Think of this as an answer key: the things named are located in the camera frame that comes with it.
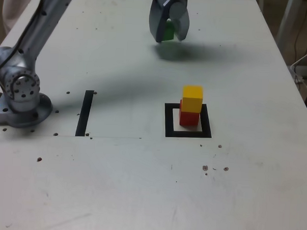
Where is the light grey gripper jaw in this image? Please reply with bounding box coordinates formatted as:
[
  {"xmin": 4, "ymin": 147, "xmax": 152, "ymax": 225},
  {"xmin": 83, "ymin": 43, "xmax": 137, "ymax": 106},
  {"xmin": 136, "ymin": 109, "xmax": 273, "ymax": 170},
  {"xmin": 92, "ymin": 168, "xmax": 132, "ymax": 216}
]
[{"xmin": 168, "ymin": 0, "xmax": 192, "ymax": 42}]

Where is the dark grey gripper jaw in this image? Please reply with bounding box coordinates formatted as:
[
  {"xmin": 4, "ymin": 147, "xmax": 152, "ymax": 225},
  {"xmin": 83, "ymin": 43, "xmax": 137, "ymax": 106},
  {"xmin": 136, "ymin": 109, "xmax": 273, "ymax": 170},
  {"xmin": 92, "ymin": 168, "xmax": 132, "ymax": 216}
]
[{"xmin": 148, "ymin": 0, "xmax": 174, "ymax": 44}]

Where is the green cube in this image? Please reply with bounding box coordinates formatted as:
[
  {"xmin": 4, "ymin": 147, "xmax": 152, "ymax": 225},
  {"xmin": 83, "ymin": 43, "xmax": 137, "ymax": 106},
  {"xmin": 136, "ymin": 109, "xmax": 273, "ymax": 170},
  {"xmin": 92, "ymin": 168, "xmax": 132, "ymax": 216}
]
[{"xmin": 163, "ymin": 18, "xmax": 177, "ymax": 42}]

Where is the yellow cube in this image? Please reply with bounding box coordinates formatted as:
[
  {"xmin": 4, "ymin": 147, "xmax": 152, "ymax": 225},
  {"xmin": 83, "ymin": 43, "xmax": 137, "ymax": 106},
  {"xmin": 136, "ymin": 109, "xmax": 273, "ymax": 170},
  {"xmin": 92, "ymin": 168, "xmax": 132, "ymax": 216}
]
[{"xmin": 181, "ymin": 85, "xmax": 204, "ymax": 114}]

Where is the red cube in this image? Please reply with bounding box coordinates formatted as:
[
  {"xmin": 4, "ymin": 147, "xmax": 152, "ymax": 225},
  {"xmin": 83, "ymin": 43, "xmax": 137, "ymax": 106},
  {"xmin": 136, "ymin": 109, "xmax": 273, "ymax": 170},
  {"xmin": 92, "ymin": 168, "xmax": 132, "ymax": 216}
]
[{"xmin": 179, "ymin": 99, "xmax": 201, "ymax": 127}]

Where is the black tape square outline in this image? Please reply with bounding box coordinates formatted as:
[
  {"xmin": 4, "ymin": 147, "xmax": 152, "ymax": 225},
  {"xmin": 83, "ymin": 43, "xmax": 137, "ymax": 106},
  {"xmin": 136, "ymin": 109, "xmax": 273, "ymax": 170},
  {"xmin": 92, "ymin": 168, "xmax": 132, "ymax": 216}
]
[{"xmin": 163, "ymin": 102, "xmax": 214, "ymax": 140}]

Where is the black tape strip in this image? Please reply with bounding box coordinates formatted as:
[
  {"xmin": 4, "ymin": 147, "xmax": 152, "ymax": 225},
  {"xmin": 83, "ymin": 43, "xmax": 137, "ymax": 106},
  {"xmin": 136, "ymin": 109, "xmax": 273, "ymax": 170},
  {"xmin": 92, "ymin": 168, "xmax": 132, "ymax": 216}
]
[{"xmin": 75, "ymin": 89, "xmax": 95, "ymax": 138}]

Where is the person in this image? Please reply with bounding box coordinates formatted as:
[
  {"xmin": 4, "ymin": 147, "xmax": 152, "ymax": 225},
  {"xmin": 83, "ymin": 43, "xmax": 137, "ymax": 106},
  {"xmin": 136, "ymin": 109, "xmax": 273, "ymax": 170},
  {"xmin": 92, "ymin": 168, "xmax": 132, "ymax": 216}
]
[{"xmin": 1, "ymin": 0, "xmax": 46, "ymax": 38}]

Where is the white metal frame leg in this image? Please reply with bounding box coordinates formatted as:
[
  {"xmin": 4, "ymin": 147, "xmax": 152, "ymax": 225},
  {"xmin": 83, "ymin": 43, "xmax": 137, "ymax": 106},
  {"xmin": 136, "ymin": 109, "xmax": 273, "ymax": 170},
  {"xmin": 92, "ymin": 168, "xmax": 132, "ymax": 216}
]
[{"xmin": 274, "ymin": 0, "xmax": 307, "ymax": 59}]

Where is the white cable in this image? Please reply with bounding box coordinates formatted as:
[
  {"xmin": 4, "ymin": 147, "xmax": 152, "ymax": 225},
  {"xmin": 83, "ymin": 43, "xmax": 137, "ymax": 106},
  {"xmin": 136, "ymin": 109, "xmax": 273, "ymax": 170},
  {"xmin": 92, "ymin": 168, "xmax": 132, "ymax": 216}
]
[{"xmin": 289, "ymin": 41, "xmax": 307, "ymax": 96}]

